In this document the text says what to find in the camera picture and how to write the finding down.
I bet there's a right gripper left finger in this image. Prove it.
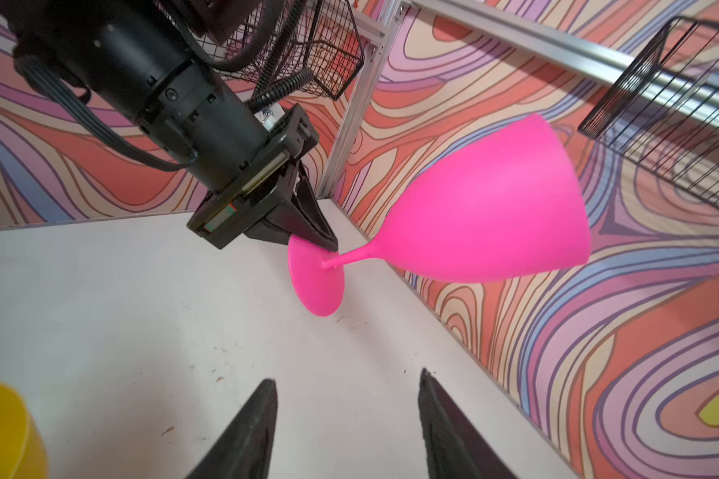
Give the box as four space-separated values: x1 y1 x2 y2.
187 378 279 479

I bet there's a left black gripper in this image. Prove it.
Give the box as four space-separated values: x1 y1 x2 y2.
187 105 339 253

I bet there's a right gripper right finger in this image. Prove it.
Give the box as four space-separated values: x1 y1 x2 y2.
417 369 516 479

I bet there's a magenta wine glass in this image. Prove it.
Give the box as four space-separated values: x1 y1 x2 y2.
288 115 591 317

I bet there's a yellow wine glass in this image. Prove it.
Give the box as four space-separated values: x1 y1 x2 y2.
0 383 49 478

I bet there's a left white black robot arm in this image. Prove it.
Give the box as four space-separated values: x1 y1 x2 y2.
0 1 339 251

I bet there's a black wire basket left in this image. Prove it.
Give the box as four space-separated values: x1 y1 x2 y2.
157 1 365 100

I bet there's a black wire basket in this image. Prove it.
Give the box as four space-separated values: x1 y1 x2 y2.
578 16 719 211
157 1 365 100

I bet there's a black wire basket back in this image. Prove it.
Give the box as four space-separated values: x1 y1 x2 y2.
578 16 719 211

